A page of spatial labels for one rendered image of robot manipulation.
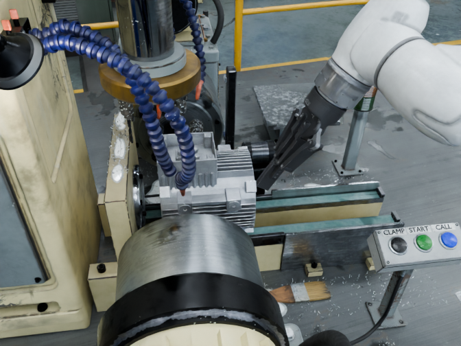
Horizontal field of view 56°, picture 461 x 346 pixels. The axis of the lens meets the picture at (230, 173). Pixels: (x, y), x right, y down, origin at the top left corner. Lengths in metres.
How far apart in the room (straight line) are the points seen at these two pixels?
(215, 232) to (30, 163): 0.30
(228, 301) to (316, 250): 0.72
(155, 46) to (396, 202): 0.89
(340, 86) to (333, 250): 0.46
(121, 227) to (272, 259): 0.41
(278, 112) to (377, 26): 0.76
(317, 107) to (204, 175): 0.27
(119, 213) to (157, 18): 0.35
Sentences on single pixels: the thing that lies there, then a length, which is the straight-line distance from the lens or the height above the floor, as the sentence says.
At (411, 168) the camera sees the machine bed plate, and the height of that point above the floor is 0.80.
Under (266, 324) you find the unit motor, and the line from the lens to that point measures 0.41.
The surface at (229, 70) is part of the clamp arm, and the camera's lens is 0.97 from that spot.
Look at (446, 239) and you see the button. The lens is 0.92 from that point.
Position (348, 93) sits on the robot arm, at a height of 1.31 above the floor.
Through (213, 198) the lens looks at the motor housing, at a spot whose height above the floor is 1.06.
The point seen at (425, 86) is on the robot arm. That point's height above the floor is 1.39.
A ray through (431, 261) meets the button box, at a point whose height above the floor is 1.05.
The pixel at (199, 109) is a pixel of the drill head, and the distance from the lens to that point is 1.11.
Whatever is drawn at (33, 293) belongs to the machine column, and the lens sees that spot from 0.97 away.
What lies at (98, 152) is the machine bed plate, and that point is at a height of 0.80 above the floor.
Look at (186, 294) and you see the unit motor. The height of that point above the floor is 1.37.
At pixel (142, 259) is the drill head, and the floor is 1.14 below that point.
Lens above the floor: 1.68
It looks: 39 degrees down
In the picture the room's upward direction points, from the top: 1 degrees clockwise
